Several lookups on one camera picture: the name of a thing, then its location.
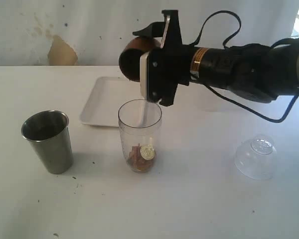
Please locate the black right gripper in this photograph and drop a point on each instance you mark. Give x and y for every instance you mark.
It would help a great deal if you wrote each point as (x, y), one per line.
(172, 56)

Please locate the brown wooden cup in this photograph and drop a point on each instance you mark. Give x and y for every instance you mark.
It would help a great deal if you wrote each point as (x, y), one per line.
(129, 59)

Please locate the brown object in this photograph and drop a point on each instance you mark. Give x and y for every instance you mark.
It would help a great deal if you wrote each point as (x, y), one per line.
(137, 163)

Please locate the stainless steel cup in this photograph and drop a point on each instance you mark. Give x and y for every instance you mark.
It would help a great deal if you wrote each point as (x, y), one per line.
(48, 134)

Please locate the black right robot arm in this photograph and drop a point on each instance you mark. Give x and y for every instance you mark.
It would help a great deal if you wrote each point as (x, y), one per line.
(254, 72)

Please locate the clear plastic shaker cup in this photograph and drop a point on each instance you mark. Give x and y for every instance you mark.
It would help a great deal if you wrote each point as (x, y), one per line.
(139, 123)

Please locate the clear dome shaker lid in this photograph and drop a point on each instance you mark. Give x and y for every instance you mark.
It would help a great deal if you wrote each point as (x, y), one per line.
(257, 158)

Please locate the white rectangular tray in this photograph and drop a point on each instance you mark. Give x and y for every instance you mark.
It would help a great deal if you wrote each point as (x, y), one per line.
(106, 97)

